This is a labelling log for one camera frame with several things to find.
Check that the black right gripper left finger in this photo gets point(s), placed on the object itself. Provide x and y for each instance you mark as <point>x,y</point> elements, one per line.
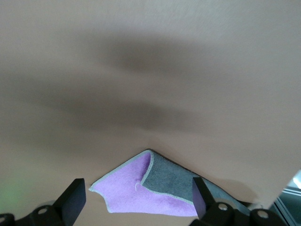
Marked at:
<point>70,200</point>

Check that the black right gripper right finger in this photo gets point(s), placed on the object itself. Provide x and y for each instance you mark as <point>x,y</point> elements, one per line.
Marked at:
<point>202,200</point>

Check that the purple and grey towel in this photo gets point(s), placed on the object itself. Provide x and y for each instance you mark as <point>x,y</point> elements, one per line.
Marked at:
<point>122,188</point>

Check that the brown table cover mat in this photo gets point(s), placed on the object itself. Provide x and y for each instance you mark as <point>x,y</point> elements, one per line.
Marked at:
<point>141,47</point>

